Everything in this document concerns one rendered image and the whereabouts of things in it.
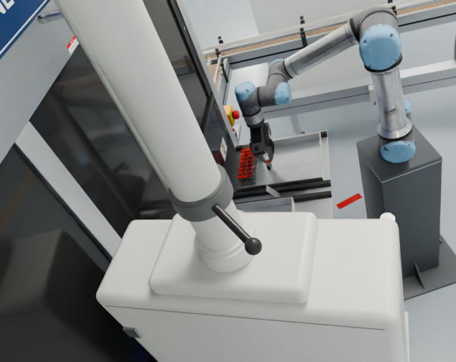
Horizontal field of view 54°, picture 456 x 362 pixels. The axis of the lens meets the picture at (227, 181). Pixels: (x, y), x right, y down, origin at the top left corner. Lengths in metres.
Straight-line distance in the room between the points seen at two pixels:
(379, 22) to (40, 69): 0.98
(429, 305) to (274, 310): 1.79
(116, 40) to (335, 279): 0.44
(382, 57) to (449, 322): 1.38
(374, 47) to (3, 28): 1.00
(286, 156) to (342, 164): 1.20
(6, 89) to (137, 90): 0.36
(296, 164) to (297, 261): 1.18
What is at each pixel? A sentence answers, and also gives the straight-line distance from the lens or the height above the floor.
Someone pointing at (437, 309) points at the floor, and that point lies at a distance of 2.41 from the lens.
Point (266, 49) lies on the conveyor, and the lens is 2.55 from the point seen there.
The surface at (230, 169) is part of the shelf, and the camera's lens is 1.91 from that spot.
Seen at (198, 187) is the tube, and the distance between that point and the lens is 0.57.
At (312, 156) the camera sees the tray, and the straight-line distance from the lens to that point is 1.84.
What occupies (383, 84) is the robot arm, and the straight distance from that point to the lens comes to 1.52.
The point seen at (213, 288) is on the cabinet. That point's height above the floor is 1.58.
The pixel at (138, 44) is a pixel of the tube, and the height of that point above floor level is 1.96.
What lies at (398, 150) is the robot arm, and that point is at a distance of 1.67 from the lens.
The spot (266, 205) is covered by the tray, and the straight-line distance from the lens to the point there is 1.70.
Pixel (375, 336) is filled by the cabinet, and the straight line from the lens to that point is 0.69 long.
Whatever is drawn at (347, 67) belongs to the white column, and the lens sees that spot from 3.36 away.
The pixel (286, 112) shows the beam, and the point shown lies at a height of 0.46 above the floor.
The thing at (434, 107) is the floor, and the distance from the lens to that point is 3.40.
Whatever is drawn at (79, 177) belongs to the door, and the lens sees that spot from 0.92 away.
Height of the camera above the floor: 2.13
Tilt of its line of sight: 42 degrees down
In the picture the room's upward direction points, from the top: 24 degrees counter-clockwise
